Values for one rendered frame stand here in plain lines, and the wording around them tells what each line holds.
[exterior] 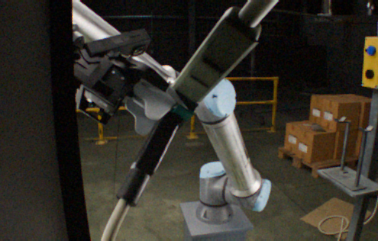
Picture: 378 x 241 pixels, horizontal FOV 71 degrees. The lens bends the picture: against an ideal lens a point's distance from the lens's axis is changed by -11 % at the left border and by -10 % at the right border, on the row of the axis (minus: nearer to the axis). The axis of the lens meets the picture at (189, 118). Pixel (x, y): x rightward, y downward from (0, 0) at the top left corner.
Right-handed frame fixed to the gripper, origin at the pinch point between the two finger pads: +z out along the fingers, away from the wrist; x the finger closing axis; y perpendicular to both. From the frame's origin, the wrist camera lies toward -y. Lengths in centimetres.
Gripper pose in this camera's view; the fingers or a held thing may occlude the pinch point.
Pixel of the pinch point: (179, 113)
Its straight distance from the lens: 45.8
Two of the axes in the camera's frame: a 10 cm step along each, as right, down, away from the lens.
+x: 4.2, -4.2, -8.1
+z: 8.3, 5.4, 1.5
